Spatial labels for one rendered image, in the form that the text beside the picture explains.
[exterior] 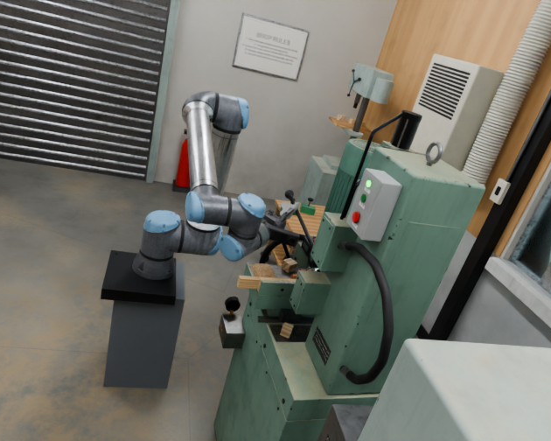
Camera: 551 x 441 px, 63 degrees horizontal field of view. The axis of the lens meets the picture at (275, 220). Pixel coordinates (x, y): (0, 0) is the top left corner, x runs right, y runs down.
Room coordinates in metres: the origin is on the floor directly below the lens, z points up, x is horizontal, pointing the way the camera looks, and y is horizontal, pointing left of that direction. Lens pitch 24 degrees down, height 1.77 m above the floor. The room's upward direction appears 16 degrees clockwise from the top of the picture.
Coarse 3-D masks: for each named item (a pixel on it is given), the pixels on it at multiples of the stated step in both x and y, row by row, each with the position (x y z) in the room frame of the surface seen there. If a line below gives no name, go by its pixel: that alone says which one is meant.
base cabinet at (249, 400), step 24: (240, 360) 1.42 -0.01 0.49; (264, 360) 1.22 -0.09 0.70; (240, 384) 1.36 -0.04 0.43; (264, 384) 1.17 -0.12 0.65; (240, 408) 1.30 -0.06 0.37; (264, 408) 1.12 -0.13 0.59; (216, 432) 1.46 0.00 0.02; (240, 432) 1.24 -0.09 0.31; (264, 432) 1.07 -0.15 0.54; (288, 432) 0.99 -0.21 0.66; (312, 432) 1.02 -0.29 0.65
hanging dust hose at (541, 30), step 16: (544, 0) 2.69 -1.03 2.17; (544, 16) 2.65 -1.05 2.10; (528, 32) 2.67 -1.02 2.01; (544, 32) 2.63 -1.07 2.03; (528, 48) 2.65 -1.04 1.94; (544, 48) 2.64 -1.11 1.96; (512, 64) 2.70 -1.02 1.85; (528, 64) 2.64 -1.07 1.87; (512, 80) 2.65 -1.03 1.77; (528, 80) 2.64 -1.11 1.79; (496, 96) 2.69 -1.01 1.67; (512, 96) 2.64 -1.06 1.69; (496, 112) 2.65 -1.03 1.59; (512, 112) 2.64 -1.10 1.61; (480, 128) 2.71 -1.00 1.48; (496, 128) 2.64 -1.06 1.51; (480, 144) 2.65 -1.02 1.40; (496, 144) 2.64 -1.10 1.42; (480, 160) 2.63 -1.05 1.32; (480, 176) 2.62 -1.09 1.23
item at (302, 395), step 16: (256, 320) 1.38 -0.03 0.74; (272, 336) 1.24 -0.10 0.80; (304, 336) 1.28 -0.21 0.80; (272, 352) 1.19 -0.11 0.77; (288, 352) 1.18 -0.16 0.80; (304, 352) 1.20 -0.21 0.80; (272, 368) 1.15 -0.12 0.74; (288, 368) 1.10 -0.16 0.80; (304, 368) 1.12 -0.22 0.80; (288, 384) 1.04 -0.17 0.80; (304, 384) 1.06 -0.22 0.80; (320, 384) 1.07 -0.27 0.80; (288, 400) 1.01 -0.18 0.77; (304, 400) 1.00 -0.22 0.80; (320, 400) 1.02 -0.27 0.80; (336, 400) 1.04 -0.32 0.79; (352, 400) 1.06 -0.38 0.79; (368, 400) 1.08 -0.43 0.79; (288, 416) 0.99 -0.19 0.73; (304, 416) 1.00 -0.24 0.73; (320, 416) 1.02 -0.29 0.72
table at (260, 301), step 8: (248, 264) 1.49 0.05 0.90; (272, 264) 1.54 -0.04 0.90; (248, 272) 1.45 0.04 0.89; (280, 272) 1.49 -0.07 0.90; (296, 272) 1.53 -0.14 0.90; (256, 296) 1.32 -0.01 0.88; (264, 296) 1.31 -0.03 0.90; (272, 296) 1.32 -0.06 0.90; (280, 296) 1.34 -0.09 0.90; (256, 304) 1.31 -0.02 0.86; (264, 304) 1.32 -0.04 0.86; (272, 304) 1.33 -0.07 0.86; (280, 304) 1.34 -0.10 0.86; (288, 304) 1.35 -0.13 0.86
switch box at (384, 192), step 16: (368, 176) 1.10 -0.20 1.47; (384, 176) 1.10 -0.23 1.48; (384, 192) 1.04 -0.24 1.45; (400, 192) 1.06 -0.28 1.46; (352, 208) 1.12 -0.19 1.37; (368, 208) 1.05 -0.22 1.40; (384, 208) 1.05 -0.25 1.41; (368, 224) 1.04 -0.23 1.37; (384, 224) 1.06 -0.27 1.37; (368, 240) 1.05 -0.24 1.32
